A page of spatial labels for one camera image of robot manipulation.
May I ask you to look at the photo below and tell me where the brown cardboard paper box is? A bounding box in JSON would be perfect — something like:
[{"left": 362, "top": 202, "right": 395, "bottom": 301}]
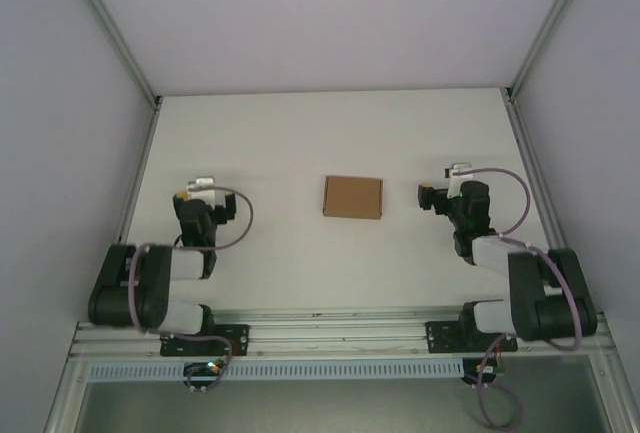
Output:
[{"left": 322, "top": 175, "right": 385, "bottom": 220}]

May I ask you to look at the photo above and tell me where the grey metal lower shelf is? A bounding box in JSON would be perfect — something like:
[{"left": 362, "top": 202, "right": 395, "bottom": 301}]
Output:
[{"left": 74, "top": 380, "right": 616, "bottom": 433}]

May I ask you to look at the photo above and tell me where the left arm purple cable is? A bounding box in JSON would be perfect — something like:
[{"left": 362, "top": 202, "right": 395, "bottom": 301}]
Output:
[{"left": 127, "top": 185, "right": 255, "bottom": 394}]

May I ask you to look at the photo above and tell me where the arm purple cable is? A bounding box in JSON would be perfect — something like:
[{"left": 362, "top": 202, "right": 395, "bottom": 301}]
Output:
[
  {"left": 127, "top": 185, "right": 255, "bottom": 394},
  {"left": 467, "top": 166, "right": 584, "bottom": 427}
]

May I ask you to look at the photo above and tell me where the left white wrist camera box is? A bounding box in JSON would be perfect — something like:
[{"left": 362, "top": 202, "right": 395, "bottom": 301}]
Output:
[{"left": 186, "top": 176, "right": 224, "bottom": 207}]

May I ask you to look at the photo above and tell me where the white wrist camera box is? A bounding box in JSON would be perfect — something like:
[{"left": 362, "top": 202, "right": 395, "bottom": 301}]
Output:
[
  {"left": 186, "top": 176, "right": 224, "bottom": 207},
  {"left": 443, "top": 162, "right": 474, "bottom": 199}
]

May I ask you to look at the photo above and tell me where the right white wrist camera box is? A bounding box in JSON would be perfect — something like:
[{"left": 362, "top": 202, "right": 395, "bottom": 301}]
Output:
[{"left": 443, "top": 162, "right": 474, "bottom": 199}]

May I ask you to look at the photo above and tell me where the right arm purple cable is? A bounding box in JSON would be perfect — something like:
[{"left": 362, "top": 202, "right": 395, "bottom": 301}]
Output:
[{"left": 467, "top": 166, "right": 584, "bottom": 427}]

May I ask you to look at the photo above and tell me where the aluminium table side rail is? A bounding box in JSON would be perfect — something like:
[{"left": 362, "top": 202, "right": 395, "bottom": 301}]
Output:
[
  {"left": 102, "top": 97, "right": 164, "bottom": 322},
  {"left": 502, "top": 87, "right": 589, "bottom": 314}
]

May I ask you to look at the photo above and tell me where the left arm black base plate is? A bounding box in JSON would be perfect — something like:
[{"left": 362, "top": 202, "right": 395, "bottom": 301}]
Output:
[{"left": 159, "top": 324, "right": 251, "bottom": 358}]

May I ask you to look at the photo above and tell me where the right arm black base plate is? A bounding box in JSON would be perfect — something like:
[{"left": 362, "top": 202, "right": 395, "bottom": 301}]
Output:
[{"left": 424, "top": 321, "right": 519, "bottom": 354}]

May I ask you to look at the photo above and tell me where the aluminium mounting rail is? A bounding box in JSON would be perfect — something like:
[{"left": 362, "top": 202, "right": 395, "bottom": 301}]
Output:
[{"left": 69, "top": 306, "right": 614, "bottom": 360}]

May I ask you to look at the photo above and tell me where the light blue slotted cable duct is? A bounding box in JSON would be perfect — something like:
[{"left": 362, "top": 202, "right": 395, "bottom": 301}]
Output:
[{"left": 87, "top": 357, "right": 464, "bottom": 383}]

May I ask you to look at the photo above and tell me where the aluminium frame post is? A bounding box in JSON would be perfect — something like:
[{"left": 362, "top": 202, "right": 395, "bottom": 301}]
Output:
[
  {"left": 504, "top": 0, "right": 599, "bottom": 104},
  {"left": 62, "top": 0, "right": 164, "bottom": 109}
]

